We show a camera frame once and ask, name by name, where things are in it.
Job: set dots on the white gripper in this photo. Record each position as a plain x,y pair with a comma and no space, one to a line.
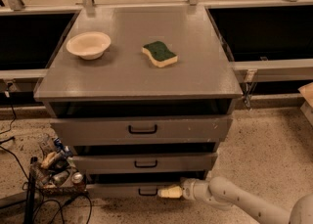
189,189

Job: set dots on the grey bottom drawer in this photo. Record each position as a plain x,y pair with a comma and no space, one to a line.
135,185

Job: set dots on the grey drawer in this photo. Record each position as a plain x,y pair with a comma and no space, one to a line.
141,130
135,185
147,163

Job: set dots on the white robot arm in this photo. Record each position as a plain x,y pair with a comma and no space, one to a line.
221,193

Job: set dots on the grey middle drawer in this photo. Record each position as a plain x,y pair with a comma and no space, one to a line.
147,163

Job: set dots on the grey top drawer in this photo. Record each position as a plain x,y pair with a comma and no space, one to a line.
141,130

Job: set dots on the grey drawer cabinet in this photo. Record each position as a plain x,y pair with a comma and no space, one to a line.
125,83

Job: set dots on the silver can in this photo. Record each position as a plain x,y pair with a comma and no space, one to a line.
77,178

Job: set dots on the tray of cluttered items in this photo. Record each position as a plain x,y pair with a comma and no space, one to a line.
53,173

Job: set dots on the green yellow sponge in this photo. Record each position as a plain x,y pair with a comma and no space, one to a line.
159,54

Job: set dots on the wooden box at right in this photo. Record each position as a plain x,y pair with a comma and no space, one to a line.
306,92

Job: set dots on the white bowl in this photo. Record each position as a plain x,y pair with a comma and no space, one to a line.
89,45

